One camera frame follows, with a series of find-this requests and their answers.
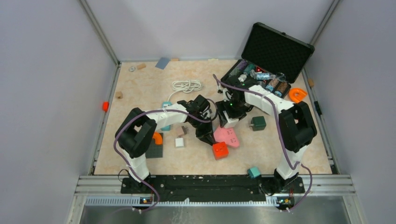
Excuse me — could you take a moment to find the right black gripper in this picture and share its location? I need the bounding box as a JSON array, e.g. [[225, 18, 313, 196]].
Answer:
[[215, 97, 247, 127]]

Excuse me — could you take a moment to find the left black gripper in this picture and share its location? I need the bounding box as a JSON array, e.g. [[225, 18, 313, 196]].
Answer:
[[188, 115, 215, 146]]

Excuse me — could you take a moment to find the pink triangular power strip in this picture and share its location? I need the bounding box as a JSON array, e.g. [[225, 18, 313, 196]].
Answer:
[[214, 126, 240, 148]]

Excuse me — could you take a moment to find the red cube socket adapter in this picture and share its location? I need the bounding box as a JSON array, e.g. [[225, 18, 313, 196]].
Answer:
[[212, 142, 229, 160]]

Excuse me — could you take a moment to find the white cube socket adapter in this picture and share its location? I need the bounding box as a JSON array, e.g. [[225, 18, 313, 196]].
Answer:
[[223, 111, 239, 128]]

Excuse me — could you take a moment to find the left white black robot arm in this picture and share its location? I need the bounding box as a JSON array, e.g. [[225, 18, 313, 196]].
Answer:
[[113, 95, 215, 193]]

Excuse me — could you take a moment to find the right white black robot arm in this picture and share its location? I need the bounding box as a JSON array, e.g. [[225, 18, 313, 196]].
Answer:
[[216, 84, 317, 192]]

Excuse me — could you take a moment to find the pink brown charger plug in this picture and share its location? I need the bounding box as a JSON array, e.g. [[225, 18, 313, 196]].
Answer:
[[176, 126, 188, 138]]

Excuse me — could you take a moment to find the teal small plug adapter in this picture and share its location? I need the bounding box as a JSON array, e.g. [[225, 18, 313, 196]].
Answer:
[[247, 167, 261, 179]]

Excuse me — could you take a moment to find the dark green cube adapter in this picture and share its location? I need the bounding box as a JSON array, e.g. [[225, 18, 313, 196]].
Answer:
[[249, 116, 267, 131]]

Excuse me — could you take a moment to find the small white charger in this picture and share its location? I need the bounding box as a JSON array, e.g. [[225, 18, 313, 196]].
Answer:
[[175, 138, 185, 148]]

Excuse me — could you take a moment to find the orange arch block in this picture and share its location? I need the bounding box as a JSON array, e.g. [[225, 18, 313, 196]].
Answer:
[[152, 132, 163, 145]]

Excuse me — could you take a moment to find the teal power strip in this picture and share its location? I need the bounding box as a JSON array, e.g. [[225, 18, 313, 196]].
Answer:
[[161, 101, 172, 132]]

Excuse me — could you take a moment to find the dark grey building baseplate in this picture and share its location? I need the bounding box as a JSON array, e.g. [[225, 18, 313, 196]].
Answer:
[[145, 139, 163, 159]]

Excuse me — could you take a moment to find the orange arch toy right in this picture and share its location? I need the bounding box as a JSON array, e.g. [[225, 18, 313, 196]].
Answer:
[[288, 88, 308, 103]]

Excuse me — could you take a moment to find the black open case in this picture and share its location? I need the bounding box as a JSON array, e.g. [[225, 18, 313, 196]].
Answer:
[[221, 22, 315, 98]]

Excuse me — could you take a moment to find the grey blue card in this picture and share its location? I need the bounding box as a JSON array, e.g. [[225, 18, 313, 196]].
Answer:
[[155, 57, 170, 70]]

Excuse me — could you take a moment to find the wooden block right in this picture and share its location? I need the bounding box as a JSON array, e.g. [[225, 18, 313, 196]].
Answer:
[[307, 78, 314, 88]]

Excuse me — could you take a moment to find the wooden block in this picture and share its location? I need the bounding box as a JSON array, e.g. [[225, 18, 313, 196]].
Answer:
[[307, 78, 314, 88], [137, 63, 146, 70]]

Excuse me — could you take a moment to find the wooden block top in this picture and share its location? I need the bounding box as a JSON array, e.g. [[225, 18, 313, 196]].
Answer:
[[137, 63, 146, 70]]

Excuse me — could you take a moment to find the red orange clip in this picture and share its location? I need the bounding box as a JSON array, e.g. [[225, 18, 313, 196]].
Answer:
[[102, 101, 109, 112]]

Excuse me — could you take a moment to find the white coiled cable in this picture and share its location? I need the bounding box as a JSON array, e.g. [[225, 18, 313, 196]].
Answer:
[[167, 79, 203, 103]]

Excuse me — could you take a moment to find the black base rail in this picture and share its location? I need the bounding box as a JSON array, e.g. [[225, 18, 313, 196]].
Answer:
[[120, 175, 305, 202]]

